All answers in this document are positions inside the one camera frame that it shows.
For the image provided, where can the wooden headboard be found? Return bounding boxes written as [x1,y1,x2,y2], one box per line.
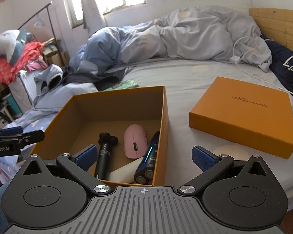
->
[249,8,293,54]

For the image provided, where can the light blue hooded jacket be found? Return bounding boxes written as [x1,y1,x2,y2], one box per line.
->
[33,64,64,103]

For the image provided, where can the grey duvet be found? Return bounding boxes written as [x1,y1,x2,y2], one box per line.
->
[120,6,272,72]

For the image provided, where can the navy printed blanket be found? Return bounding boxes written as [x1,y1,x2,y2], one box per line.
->
[260,34,293,114]

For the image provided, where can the bed with grey sheet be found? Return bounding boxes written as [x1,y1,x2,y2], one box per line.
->
[0,60,293,201]

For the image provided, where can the green patterned packet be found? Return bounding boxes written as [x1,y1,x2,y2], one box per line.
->
[103,79,139,92]

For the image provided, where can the white ribbed cabinet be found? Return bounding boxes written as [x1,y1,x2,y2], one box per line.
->
[8,69,39,114]

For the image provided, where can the orange cardboard box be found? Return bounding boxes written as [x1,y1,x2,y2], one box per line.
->
[29,86,170,188]

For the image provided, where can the black handheld massager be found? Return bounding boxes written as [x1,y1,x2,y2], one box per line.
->
[94,132,119,179]

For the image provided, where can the white charging cable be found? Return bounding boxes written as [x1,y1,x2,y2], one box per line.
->
[231,36,293,96]

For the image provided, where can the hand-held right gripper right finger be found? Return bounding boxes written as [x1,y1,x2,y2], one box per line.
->
[178,146,271,197]

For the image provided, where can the pink computer mouse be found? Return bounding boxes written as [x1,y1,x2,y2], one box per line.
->
[124,124,148,160]

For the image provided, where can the dark grey garment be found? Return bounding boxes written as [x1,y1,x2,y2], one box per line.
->
[62,65,133,92]

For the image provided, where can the grey blue plush toy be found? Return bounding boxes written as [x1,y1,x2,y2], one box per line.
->
[0,29,32,66]

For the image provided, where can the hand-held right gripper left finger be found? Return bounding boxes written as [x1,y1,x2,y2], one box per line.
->
[17,144,112,197]

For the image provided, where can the blue black electric shaver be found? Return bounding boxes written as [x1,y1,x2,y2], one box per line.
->
[133,131,161,185]

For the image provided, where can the black clothes rack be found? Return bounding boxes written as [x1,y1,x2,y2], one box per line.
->
[17,1,69,66]

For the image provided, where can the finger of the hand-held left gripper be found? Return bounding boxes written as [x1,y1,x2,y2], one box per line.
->
[16,130,45,150]
[0,126,24,137]

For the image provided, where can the white curtain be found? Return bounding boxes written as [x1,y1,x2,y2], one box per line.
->
[79,0,106,33]

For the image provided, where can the cardboard boxes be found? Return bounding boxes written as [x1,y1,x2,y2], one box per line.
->
[40,38,67,67]

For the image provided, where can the orange box lid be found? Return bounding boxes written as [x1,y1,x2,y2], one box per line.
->
[188,76,293,160]

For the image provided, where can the white rectangular block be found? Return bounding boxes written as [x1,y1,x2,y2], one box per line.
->
[109,157,144,183]

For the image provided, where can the clothes hanger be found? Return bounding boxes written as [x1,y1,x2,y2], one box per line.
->
[35,14,45,28]

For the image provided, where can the light blue duvet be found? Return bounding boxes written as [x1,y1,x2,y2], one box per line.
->
[70,26,159,75]

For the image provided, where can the pink cloth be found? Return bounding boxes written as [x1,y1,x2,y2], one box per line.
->
[26,55,49,71]

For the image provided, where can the red cloth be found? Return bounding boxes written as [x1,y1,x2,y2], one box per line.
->
[0,41,43,85]

